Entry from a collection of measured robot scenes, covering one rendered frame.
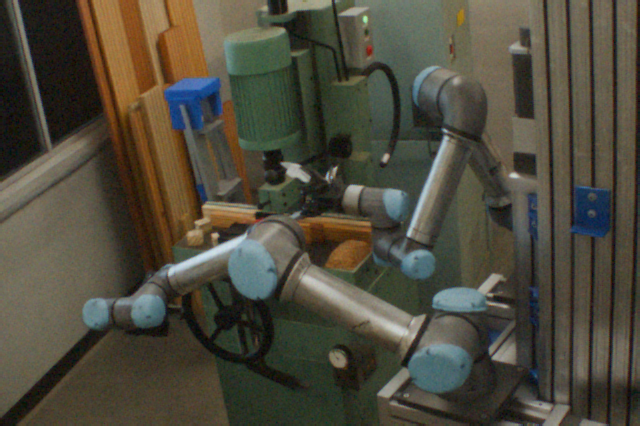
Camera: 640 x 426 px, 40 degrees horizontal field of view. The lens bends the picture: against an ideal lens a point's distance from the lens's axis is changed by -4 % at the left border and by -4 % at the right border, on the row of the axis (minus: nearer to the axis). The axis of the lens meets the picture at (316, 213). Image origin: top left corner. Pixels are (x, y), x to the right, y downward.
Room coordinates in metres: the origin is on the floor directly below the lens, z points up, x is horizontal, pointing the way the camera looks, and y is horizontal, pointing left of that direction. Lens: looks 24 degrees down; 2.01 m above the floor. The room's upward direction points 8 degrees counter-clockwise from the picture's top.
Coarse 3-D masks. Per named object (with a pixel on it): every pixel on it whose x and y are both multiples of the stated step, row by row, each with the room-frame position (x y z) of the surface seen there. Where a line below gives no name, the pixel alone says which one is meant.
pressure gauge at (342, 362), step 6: (336, 348) 2.08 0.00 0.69; (342, 348) 2.08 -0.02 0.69; (348, 348) 2.08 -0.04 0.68; (330, 354) 2.09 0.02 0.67; (336, 354) 2.08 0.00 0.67; (342, 354) 2.07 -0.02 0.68; (348, 354) 2.07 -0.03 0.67; (330, 360) 2.09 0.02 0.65; (336, 360) 2.08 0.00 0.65; (342, 360) 2.07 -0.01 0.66; (348, 360) 2.06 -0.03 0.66; (336, 366) 2.08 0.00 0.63; (342, 366) 2.07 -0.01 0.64
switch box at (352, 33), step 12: (348, 12) 2.59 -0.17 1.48; (360, 12) 2.58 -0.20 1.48; (348, 24) 2.56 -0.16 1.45; (360, 24) 2.56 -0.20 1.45; (348, 36) 2.56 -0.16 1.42; (360, 36) 2.56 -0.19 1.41; (372, 36) 2.62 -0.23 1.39; (348, 48) 2.56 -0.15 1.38; (360, 48) 2.55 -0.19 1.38; (372, 48) 2.62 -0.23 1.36; (348, 60) 2.57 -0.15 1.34; (360, 60) 2.55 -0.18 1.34; (372, 60) 2.62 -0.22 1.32
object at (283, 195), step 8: (288, 176) 2.44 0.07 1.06; (264, 184) 2.40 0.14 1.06; (280, 184) 2.39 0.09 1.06; (288, 184) 2.39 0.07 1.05; (296, 184) 2.42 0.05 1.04; (264, 192) 2.37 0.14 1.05; (272, 192) 2.35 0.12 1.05; (280, 192) 2.35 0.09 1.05; (288, 192) 2.38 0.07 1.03; (296, 192) 2.42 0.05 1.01; (264, 200) 2.37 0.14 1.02; (272, 200) 2.36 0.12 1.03; (280, 200) 2.34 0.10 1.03; (288, 200) 2.38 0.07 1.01; (296, 200) 2.41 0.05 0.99; (264, 208) 2.37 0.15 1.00; (272, 208) 2.36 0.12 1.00; (280, 208) 2.34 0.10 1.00
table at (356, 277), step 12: (216, 228) 2.50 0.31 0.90; (228, 228) 2.49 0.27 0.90; (180, 240) 2.45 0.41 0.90; (204, 240) 2.43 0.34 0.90; (180, 252) 2.40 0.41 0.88; (192, 252) 2.37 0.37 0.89; (312, 252) 2.25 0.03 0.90; (324, 252) 2.24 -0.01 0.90; (372, 252) 2.21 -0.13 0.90; (324, 264) 2.17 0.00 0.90; (360, 264) 2.14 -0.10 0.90; (372, 264) 2.20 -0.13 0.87; (336, 276) 2.13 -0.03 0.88; (348, 276) 2.11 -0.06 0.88; (360, 276) 2.13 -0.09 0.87; (216, 288) 2.22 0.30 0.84
